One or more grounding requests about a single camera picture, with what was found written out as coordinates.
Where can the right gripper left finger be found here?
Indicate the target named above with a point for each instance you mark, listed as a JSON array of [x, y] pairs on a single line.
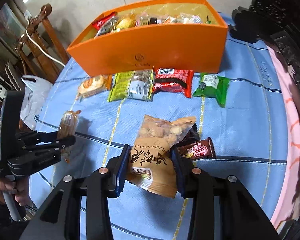
[[59, 215]]

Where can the orange cardboard box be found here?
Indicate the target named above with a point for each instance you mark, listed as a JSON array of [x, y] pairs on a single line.
[[194, 46]]

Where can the white balls candy bag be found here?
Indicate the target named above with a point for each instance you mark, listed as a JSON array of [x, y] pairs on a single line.
[[185, 18]]

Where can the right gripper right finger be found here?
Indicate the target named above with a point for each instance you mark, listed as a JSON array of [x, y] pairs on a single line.
[[222, 208]]

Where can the dark red chocolate bar packet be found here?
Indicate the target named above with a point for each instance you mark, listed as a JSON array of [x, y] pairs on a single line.
[[198, 150]]

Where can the green plum candy packet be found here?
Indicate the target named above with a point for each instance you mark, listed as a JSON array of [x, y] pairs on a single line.
[[212, 86]]

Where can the dark carved wooden furniture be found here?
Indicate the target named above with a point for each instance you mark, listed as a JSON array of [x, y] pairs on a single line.
[[274, 21]]

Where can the carved wooden chair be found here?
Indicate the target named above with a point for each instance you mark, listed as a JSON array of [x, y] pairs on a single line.
[[32, 51]]

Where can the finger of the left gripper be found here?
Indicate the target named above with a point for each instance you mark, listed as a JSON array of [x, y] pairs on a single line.
[[50, 147], [31, 138]]

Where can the orange round pastry packet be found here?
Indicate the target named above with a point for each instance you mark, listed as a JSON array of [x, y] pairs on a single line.
[[93, 86]]

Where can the white plastic bag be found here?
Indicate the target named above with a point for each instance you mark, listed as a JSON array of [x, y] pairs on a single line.
[[36, 92]]

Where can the yellow cake packet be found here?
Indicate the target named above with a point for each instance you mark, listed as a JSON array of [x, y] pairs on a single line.
[[125, 22]]

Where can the person left hand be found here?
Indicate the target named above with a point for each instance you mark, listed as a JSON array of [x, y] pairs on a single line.
[[19, 188]]

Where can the brown peanut snack bag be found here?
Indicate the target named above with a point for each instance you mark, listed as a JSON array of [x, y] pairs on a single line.
[[150, 166]]

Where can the yellow-green seed packet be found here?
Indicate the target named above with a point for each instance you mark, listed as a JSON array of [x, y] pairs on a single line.
[[135, 84]]

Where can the red black snack packet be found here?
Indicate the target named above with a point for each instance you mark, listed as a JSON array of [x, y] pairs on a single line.
[[173, 81]]

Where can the red striped snack packet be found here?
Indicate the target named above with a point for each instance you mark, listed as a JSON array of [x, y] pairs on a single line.
[[97, 24]]

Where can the pink cracker bag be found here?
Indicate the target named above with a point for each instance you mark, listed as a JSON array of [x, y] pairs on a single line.
[[146, 19]]

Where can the small brown biscuit stick packet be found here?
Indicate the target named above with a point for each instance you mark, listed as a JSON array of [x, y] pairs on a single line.
[[67, 127]]

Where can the blue checked tablecloth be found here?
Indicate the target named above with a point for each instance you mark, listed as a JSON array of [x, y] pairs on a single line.
[[249, 134]]

